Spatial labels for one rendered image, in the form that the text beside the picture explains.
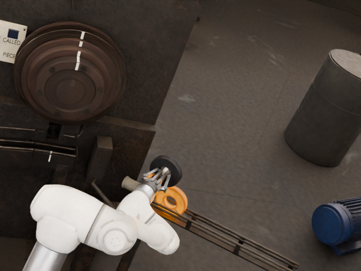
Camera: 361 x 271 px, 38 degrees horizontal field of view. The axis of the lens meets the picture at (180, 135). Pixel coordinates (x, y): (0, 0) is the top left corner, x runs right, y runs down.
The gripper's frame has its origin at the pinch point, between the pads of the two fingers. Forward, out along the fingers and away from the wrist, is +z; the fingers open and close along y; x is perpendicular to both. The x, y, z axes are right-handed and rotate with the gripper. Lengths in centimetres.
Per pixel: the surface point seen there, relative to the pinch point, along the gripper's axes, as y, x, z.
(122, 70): -34.1, 36.0, -1.8
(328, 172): 86, -98, 225
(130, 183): -13.2, -16.9, -2.3
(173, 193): 7.5, -8.9, -2.0
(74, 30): -53, 49, -14
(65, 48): -53, 43, -18
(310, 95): 39, -49, 241
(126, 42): -42, 41, 12
